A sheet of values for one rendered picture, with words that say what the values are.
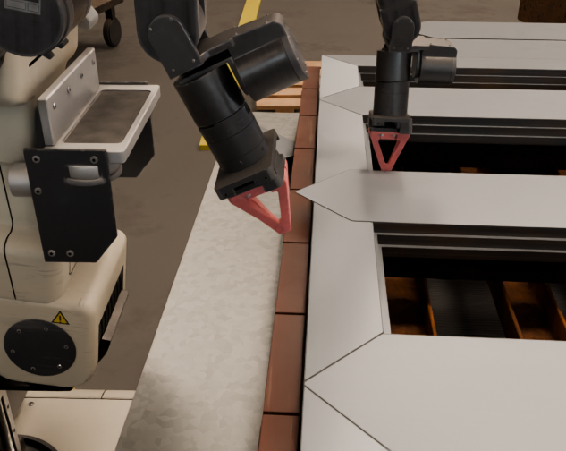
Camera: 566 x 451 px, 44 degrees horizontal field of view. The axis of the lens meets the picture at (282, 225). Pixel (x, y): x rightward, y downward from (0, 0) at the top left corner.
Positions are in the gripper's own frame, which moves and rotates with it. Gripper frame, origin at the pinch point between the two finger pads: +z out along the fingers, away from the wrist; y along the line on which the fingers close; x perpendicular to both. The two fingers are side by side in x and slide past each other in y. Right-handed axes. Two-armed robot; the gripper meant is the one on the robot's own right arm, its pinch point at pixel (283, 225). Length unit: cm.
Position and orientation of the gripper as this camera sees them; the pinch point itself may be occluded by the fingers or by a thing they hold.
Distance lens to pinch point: 78.8
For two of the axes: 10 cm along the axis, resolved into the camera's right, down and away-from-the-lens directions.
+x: -9.0, 3.6, 2.4
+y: 0.3, -5.0, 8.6
